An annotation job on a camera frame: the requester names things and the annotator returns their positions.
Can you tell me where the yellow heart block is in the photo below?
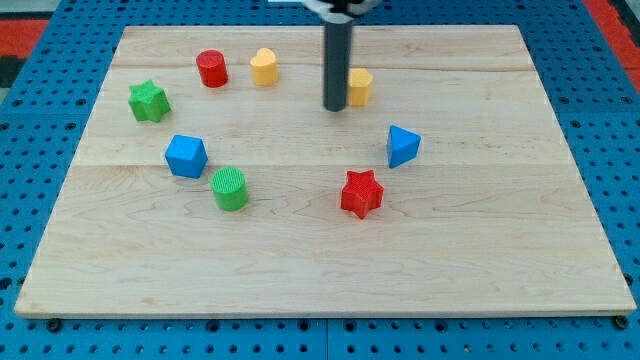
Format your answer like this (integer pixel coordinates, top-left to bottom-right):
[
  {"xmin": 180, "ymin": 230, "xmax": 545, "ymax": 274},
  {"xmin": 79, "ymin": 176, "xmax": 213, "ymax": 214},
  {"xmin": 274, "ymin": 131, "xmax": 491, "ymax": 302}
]
[{"xmin": 250, "ymin": 48, "xmax": 279, "ymax": 86}]

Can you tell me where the red star block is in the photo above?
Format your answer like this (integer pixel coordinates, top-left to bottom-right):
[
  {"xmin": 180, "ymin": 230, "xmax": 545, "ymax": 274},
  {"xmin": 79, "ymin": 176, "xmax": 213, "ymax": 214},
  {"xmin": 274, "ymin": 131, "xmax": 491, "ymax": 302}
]
[{"xmin": 340, "ymin": 170, "xmax": 384, "ymax": 219}]

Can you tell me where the blue triangle block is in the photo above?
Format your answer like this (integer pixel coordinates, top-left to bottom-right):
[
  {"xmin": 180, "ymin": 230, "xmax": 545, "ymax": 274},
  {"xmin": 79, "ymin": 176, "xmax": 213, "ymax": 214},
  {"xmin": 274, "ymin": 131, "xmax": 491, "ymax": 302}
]
[{"xmin": 386, "ymin": 125, "xmax": 421, "ymax": 168}]

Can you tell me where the green cylinder block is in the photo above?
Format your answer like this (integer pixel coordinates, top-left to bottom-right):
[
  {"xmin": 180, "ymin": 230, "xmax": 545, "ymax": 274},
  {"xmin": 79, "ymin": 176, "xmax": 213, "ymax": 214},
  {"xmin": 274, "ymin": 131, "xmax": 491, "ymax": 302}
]
[{"xmin": 210, "ymin": 167, "xmax": 248, "ymax": 211}]

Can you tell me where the light wooden board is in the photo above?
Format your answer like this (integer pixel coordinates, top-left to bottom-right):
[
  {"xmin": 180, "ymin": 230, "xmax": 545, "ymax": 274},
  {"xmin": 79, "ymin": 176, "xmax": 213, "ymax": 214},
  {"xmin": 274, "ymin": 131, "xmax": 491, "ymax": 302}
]
[{"xmin": 15, "ymin": 25, "xmax": 636, "ymax": 319}]

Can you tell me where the yellow pentagon block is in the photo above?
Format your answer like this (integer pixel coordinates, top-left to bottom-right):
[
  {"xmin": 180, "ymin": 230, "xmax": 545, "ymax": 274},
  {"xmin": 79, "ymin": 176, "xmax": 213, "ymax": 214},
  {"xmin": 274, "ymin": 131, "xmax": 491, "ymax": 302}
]
[{"xmin": 348, "ymin": 68, "xmax": 374, "ymax": 106}]

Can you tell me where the blue cube block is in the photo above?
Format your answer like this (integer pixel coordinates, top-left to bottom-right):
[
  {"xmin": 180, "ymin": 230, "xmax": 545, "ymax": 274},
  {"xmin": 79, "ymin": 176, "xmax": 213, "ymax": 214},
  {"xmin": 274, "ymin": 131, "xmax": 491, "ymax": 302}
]
[{"xmin": 165, "ymin": 134, "xmax": 208, "ymax": 179}]

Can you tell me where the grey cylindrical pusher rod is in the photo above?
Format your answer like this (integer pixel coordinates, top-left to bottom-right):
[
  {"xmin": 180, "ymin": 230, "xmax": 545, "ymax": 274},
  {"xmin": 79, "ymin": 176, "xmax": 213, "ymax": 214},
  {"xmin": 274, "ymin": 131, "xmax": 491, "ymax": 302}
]
[{"xmin": 323, "ymin": 13, "xmax": 353, "ymax": 112}]

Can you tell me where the red cylinder block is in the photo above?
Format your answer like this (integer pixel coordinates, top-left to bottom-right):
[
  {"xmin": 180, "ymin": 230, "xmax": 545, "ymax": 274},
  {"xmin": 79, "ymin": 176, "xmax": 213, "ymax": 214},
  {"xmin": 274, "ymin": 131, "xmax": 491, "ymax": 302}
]
[{"xmin": 196, "ymin": 49, "xmax": 229, "ymax": 88}]

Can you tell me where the green star block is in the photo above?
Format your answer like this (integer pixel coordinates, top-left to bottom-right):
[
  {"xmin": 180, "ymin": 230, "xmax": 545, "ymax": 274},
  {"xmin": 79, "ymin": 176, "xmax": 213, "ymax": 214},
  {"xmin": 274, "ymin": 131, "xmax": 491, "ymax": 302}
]
[{"xmin": 128, "ymin": 80, "xmax": 171, "ymax": 123}]

